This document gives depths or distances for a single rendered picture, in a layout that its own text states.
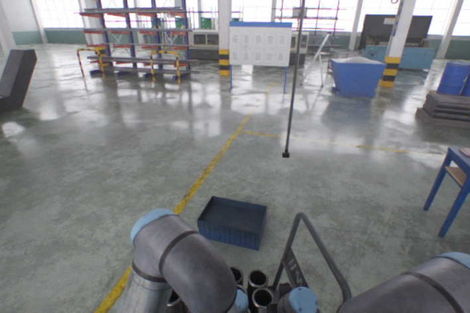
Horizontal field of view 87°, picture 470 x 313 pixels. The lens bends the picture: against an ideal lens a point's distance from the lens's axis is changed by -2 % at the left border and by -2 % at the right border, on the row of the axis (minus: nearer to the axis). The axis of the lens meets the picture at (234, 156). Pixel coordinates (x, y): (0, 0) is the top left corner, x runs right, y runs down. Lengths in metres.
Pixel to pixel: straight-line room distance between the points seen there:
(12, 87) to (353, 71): 8.91
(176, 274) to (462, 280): 0.47
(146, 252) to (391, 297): 0.46
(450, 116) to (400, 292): 6.68
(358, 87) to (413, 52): 7.29
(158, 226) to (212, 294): 0.18
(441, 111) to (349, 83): 2.53
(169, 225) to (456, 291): 0.50
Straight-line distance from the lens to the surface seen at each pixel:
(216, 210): 2.72
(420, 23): 16.08
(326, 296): 2.38
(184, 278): 0.54
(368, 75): 8.44
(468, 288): 0.53
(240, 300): 1.13
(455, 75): 9.55
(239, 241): 2.52
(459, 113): 7.22
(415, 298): 0.47
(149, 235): 0.60
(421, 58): 15.59
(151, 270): 0.62
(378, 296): 0.48
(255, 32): 8.18
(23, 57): 8.52
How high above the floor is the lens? 1.89
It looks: 28 degrees down
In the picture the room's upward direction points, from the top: 1 degrees clockwise
